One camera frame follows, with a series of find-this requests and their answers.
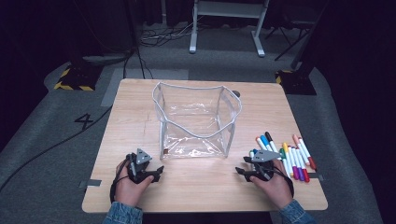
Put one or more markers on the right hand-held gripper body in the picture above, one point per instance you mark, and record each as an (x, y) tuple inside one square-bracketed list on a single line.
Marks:
[(264, 155)]

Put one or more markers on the black cap white marker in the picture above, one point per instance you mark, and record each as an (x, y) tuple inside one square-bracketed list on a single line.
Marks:
[(268, 136)]

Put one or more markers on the black yellow striped stand base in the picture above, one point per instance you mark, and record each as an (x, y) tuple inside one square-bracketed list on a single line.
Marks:
[(81, 77)]

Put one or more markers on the dark stand column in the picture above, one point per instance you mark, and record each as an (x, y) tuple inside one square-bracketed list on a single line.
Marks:
[(308, 53)]

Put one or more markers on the orange cap white marker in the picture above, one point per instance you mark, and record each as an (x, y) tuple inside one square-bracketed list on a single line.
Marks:
[(258, 140)]

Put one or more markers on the blue cap white marker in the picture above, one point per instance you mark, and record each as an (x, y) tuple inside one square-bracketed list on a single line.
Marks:
[(264, 140), (255, 151)]

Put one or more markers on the purple cap white marker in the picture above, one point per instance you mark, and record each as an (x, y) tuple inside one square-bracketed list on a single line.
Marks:
[(300, 174)]

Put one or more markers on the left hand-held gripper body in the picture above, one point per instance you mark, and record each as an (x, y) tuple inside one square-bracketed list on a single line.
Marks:
[(140, 157)]

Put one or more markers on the clear plastic zipper pouch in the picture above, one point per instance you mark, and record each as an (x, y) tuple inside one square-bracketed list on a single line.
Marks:
[(199, 118)]

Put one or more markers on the black folding stand legs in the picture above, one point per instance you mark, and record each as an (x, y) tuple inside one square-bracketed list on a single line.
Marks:
[(291, 47)]

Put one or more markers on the grey flat stand base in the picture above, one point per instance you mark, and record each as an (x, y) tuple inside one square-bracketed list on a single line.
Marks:
[(106, 59)]

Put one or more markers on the salmon cap white marker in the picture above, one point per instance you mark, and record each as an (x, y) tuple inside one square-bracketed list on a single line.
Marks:
[(295, 137)]

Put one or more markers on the black stand base yellow edge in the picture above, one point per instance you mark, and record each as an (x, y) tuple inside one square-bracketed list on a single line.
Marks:
[(295, 84)]

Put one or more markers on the white metal stand frame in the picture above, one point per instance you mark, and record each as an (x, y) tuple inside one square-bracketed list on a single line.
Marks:
[(229, 9)]

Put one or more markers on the person's right hand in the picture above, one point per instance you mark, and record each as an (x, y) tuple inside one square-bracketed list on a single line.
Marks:
[(277, 189)]

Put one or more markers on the grey tape strip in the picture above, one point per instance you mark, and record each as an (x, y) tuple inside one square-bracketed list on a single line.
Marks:
[(91, 183), (320, 177)]

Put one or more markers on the yellow cap white marker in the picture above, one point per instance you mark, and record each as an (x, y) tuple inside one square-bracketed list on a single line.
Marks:
[(285, 146)]

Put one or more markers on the red cap white marker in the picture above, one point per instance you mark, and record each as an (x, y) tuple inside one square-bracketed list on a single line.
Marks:
[(312, 163), (306, 178)]

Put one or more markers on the magenta cap white marker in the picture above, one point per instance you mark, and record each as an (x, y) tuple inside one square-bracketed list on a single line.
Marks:
[(295, 174)]

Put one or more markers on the person's left hand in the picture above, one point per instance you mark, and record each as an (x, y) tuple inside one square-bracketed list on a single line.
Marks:
[(129, 193)]

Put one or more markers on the green cap white marker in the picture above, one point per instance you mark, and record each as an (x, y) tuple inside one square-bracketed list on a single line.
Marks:
[(251, 154), (282, 153)]

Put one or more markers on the dark round table grommet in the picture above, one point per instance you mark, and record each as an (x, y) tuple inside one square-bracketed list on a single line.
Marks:
[(236, 92)]

